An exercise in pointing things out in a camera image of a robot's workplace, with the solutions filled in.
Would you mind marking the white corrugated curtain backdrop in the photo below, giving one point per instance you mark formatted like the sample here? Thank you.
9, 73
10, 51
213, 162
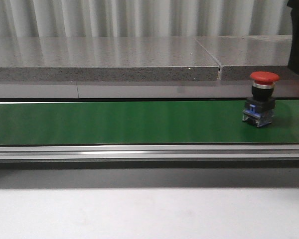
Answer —
122, 18

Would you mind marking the aluminium conveyor frame rail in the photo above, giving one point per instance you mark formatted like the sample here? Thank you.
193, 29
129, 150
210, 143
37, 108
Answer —
149, 153

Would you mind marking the grey speckled stone countertop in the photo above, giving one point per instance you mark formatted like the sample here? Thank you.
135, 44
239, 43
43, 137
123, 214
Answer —
143, 59

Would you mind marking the green conveyor belt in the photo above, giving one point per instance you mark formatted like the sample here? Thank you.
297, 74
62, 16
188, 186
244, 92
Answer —
149, 122

